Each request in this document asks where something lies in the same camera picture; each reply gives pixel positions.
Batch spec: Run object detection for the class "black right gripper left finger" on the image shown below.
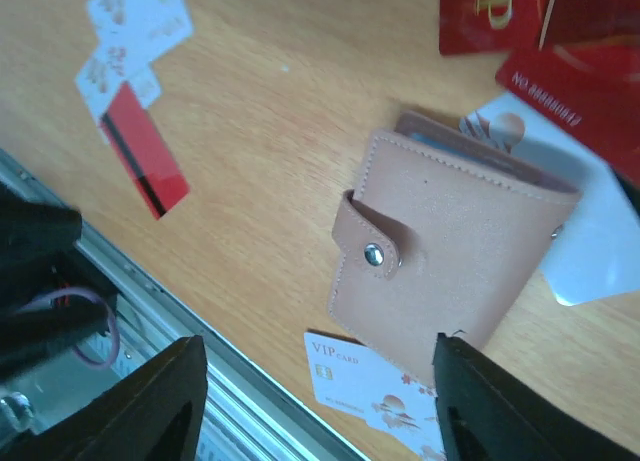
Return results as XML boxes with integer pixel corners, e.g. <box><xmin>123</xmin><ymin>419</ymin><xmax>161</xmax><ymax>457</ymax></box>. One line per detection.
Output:
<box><xmin>1</xmin><ymin>335</ymin><xmax>207</xmax><ymax>460</ymax></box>

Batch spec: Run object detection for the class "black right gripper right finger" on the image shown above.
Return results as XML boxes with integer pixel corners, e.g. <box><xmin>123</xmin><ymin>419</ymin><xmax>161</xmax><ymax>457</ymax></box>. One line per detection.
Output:
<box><xmin>433</xmin><ymin>333</ymin><xmax>639</xmax><ymax>461</ymax></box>

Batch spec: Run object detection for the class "pink leather card holder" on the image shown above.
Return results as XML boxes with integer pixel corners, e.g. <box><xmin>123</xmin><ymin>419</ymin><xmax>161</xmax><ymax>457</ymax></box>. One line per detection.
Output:
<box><xmin>328</xmin><ymin>111</ymin><xmax>581</xmax><ymax>386</ymax></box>

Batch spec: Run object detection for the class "white card under arm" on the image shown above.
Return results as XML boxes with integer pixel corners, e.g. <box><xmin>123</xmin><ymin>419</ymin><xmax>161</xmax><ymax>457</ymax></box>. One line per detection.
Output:
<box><xmin>75</xmin><ymin>0</ymin><xmax>194</xmax><ymax>124</ymax></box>

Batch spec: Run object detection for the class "white card pile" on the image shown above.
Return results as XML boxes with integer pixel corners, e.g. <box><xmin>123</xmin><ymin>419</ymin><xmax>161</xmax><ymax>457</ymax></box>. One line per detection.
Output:
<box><xmin>304</xmin><ymin>331</ymin><xmax>446</xmax><ymax>460</ymax></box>

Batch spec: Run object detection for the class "white VIP card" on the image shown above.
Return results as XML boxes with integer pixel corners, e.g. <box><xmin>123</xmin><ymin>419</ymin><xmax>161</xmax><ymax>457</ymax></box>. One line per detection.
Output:
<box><xmin>458</xmin><ymin>91</ymin><xmax>640</xmax><ymax>307</ymax></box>

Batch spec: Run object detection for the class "red VIP card near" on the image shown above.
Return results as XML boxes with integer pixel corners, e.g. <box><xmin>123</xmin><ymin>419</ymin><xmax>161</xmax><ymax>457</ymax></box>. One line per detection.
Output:
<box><xmin>496</xmin><ymin>44</ymin><xmax>639</xmax><ymax>186</ymax></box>

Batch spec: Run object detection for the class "red vip card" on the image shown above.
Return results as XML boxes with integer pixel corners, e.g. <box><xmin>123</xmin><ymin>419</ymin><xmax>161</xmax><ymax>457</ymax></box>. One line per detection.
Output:
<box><xmin>496</xmin><ymin>44</ymin><xmax>639</xmax><ymax>186</ymax></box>
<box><xmin>439</xmin><ymin>0</ymin><xmax>639</xmax><ymax>56</ymax></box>

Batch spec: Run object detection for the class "red VIP card right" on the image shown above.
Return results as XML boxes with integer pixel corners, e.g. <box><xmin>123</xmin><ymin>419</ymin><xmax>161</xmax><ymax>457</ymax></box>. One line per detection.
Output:
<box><xmin>439</xmin><ymin>0</ymin><xmax>639</xmax><ymax>56</ymax></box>

